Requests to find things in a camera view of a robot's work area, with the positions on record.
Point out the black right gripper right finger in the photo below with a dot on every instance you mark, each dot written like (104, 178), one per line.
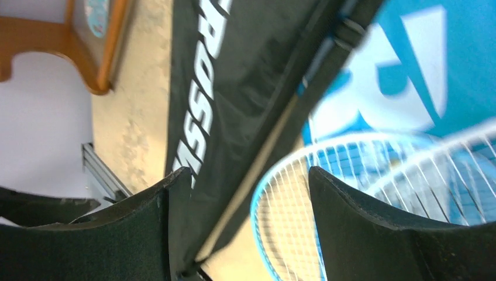
(363, 238)

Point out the blue white plastic packet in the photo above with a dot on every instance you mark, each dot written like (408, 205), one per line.
(97, 14)

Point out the wooden shelf rack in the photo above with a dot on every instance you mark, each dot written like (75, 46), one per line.
(60, 28)

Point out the light blue badminton racket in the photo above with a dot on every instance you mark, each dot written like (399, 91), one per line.
(452, 181)
(278, 207)

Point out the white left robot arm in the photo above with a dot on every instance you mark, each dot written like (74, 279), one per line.
(33, 210)

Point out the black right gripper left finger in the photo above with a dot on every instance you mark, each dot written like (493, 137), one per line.
(137, 238)

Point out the blue racket cover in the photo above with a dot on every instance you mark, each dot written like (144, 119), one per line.
(424, 66)

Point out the black Crossway racket cover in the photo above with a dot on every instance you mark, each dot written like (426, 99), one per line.
(235, 65)

